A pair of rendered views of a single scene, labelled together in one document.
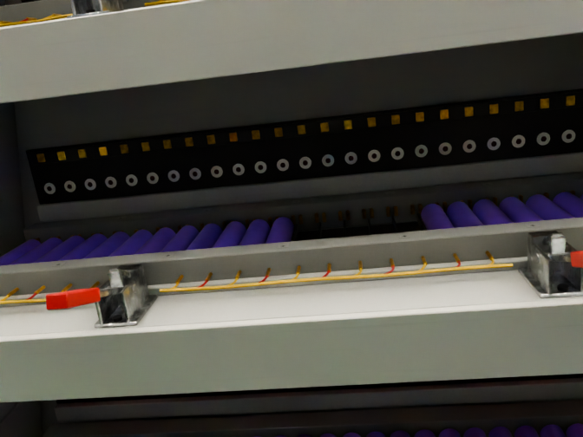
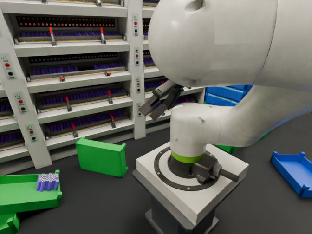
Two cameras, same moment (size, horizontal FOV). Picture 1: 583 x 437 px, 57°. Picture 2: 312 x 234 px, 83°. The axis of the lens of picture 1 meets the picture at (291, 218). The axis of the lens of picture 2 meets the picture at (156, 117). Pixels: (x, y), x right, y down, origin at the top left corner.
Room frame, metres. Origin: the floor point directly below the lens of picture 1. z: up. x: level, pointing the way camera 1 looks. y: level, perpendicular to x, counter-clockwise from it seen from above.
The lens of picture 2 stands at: (-0.81, 0.28, 0.81)
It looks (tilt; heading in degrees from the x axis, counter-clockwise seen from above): 26 degrees down; 324
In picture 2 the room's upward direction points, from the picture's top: straight up
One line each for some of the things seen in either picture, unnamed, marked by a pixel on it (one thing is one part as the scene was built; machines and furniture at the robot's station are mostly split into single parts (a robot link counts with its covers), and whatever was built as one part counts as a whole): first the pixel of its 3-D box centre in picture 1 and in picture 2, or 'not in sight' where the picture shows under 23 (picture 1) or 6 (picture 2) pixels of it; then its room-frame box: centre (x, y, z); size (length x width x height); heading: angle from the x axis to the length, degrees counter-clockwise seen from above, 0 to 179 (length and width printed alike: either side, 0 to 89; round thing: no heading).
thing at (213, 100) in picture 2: not in sight; (229, 98); (-0.15, -0.87, 0.36); 0.30 x 0.20 x 0.08; 1
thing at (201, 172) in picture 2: not in sight; (199, 164); (-0.50, -0.15, 0.37); 0.26 x 0.15 x 0.06; 14
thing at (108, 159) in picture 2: not in sight; (102, 156); (0.10, 0.03, 0.10); 0.30 x 0.08 x 0.20; 38
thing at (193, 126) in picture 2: not in sight; (192, 130); (-0.45, -0.14, 0.49); 0.16 x 0.13 x 0.19; 42
